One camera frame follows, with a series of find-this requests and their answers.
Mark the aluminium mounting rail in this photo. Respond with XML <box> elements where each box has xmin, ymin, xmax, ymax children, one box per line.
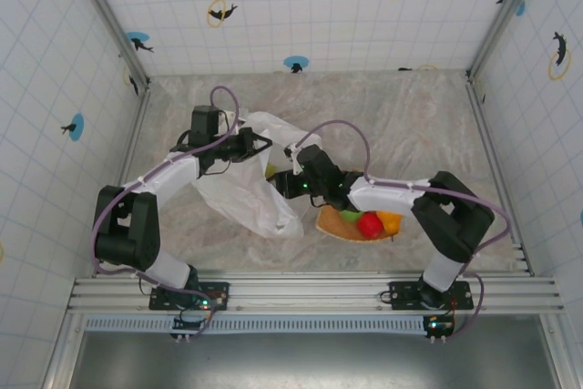
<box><xmin>66</xmin><ymin>273</ymin><xmax>566</xmax><ymax>316</ymax></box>

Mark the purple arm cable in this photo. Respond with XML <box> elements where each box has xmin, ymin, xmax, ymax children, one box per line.
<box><xmin>90</xmin><ymin>85</ymin><xmax>242</xmax><ymax>338</ymax></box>
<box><xmin>291</xmin><ymin>118</ymin><xmax>512</xmax><ymax>340</ymax></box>

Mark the white plastic bag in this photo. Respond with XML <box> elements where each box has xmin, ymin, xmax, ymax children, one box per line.
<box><xmin>193</xmin><ymin>110</ymin><xmax>325</xmax><ymax>240</ymax></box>

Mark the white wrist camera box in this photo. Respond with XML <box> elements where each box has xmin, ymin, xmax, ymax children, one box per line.
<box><xmin>221</xmin><ymin>108</ymin><xmax>250</xmax><ymax>136</ymax></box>
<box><xmin>283</xmin><ymin>142</ymin><xmax>305</xmax><ymax>176</ymax></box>

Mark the left small circuit board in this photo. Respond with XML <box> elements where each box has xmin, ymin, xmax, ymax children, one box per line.
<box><xmin>170</xmin><ymin>314</ymin><xmax>211</xmax><ymax>341</ymax></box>

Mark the small circuit board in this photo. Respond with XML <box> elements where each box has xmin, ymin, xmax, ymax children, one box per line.
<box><xmin>170</xmin><ymin>314</ymin><xmax>211</xmax><ymax>341</ymax></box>
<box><xmin>423</xmin><ymin>314</ymin><xmax>455</xmax><ymax>340</ymax></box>

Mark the right aluminium frame post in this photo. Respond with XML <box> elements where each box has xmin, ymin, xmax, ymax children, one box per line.
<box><xmin>466</xmin><ymin>0</ymin><xmax>550</xmax><ymax>79</ymax></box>

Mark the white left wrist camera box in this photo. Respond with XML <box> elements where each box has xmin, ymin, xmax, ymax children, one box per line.
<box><xmin>221</xmin><ymin>108</ymin><xmax>250</xmax><ymax>136</ymax></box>

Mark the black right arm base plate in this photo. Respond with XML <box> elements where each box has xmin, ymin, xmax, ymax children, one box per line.
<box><xmin>388</xmin><ymin>280</ymin><xmax>474</xmax><ymax>312</ymax></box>

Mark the bright red apple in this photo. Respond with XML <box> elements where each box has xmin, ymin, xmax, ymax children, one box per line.
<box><xmin>356</xmin><ymin>213</ymin><xmax>384</xmax><ymax>239</ymax></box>

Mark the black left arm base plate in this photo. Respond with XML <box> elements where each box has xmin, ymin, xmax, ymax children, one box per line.
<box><xmin>148</xmin><ymin>280</ymin><xmax>230</xmax><ymax>312</ymax></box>

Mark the left aluminium frame post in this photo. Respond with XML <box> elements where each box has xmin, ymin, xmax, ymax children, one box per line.
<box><xmin>62</xmin><ymin>0</ymin><xmax>151</xmax><ymax>89</ymax></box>

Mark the right aluminium table side rail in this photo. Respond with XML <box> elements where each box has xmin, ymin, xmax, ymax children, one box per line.
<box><xmin>465</xmin><ymin>77</ymin><xmax>535</xmax><ymax>277</ymax></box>

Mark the white slotted cable duct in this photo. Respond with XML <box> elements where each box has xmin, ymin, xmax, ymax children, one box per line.
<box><xmin>84</xmin><ymin>315</ymin><xmax>432</xmax><ymax>334</ymax></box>

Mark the right small circuit board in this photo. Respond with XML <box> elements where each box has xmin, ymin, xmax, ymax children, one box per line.
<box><xmin>423</xmin><ymin>314</ymin><xmax>455</xmax><ymax>340</ymax></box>

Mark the yellow pear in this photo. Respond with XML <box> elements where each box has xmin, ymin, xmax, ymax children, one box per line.
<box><xmin>375</xmin><ymin>210</ymin><xmax>404</xmax><ymax>234</ymax></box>

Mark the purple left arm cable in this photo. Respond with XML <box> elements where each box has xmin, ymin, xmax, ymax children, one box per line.
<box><xmin>90</xmin><ymin>85</ymin><xmax>242</xmax><ymax>338</ymax></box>

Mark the woven triangular bamboo basket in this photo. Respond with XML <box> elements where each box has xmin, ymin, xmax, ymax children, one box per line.
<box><xmin>315</xmin><ymin>167</ymin><xmax>404</xmax><ymax>243</ymax></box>

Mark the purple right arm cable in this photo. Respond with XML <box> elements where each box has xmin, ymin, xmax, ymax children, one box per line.
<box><xmin>291</xmin><ymin>118</ymin><xmax>512</xmax><ymax>340</ymax></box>

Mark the aluminium table side rail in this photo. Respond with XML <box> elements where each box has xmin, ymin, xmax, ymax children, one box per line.
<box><xmin>465</xmin><ymin>77</ymin><xmax>535</xmax><ymax>277</ymax></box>
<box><xmin>111</xmin><ymin>87</ymin><xmax>152</xmax><ymax>206</ymax></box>

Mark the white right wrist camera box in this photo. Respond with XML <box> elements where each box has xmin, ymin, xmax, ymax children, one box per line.
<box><xmin>283</xmin><ymin>142</ymin><xmax>305</xmax><ymax>176</ymax></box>

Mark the left aluminium table side rail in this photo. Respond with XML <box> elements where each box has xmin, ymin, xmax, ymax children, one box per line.
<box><xmin>111</xmin><ymin>87</ymin><xmax>152</xmax><ymax>206</ymax></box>

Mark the aluminium frame post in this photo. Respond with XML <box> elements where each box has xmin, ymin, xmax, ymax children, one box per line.
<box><xmin>466</xmin><ymin>0</ymin><xmax>550</xmax><ymax>79</ymax></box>
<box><xmin>62</xmin><ymin>0</ymin><xmax>151</xmax><ymax>89</ymax></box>

